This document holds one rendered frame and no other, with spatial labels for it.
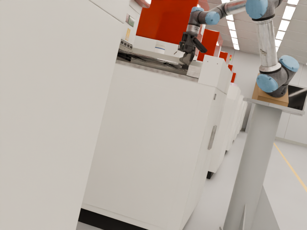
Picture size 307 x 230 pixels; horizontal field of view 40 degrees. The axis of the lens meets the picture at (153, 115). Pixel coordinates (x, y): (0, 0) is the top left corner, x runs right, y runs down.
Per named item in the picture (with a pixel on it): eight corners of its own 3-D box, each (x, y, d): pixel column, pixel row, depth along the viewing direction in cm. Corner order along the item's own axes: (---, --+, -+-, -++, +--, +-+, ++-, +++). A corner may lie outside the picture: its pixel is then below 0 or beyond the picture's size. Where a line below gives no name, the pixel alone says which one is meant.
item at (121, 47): (103, 56, 225) (108, 38, 225) (127, 65, 268) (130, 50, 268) (106, 56, 225) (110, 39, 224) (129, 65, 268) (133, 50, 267)
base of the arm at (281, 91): (287, 83, 255) (294, 72, 247) (283, 101, 246) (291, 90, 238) (263, 74, 256) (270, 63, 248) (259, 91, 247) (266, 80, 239)
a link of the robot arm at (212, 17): (223, 7, 242) (208, 7, 250) (210, 13, 237) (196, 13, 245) (225, 20, 246) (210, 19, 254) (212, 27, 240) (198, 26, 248)
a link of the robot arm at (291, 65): (294, 78, 244) (305, 62, 234) (281, 89, 237) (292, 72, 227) (278, 65, 248) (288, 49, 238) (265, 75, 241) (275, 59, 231)
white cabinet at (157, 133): (54, 216, 214) (91, 58, 209) (114, 184, 308) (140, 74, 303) (176, 256, 200) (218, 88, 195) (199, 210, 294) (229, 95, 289)
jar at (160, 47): (151, 54, 289) (155, 40, 288) (154, 55, 296) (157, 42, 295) (161, 56, 287) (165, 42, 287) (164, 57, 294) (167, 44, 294)
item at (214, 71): (197, 82, 204) (204, 54, 203) (209, 88, 257) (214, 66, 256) (216, 87, 201) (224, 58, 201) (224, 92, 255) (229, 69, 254)
